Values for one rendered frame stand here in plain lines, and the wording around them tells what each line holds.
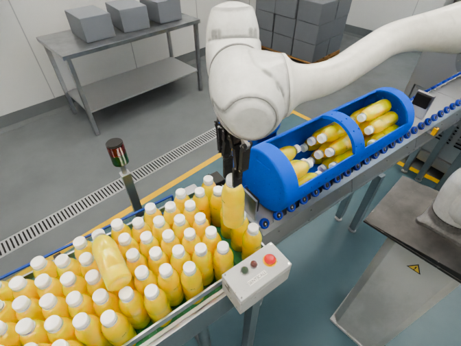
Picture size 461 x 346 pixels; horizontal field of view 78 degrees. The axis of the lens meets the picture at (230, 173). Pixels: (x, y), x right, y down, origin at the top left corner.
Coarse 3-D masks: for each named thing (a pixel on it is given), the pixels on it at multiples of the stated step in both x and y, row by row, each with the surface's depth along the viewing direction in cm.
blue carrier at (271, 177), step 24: (384, 96) 149; (312, 120) 126; (336, 120) 123; (408, 120) 139; (264, 144) 112; (288, 144) 137; (360, 144) 122; (384, 144) 136; (264, 168) 110; (288, 168) 105; (312, 168) 141; (336, 168) 118; (264, 192) 118; (288, 192) 105
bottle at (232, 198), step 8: (224, 184) 84; (224, 192) 83; (232, 192) 82; (240, 192) 83; (224, 200) 84; (232, 200) 83; (240, 200) 84; (224, 208) 87; (232, 208) 85; (240, 208) 86; (224, 216) 90; (232, 216) 88; (240, 216) 89; (224, 224) 93; (232, 224) 91; (240, 224) 92
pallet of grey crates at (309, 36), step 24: (264, 0) 433; (288, 0) 404; (312, 0) 386; (336, 0) 388; (264, 24) 453; (288, 24) 423; (312, 24) 397; (336, 24) 421; (264, 48) 502; (288, 48) 443; (312, 48) 414; (336, 48) 456
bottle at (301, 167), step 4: (292, 164) 115; (296, 164) 115; (300, 164) 115; (304, 164) 116; (308, 164) 118; (296, 168) 114; (300, 168) 114; (304, 168) 115; (308, 168) 117; (296, 172) 113; (300, 172) 114; (304, 172) 115; (300, 176) 115
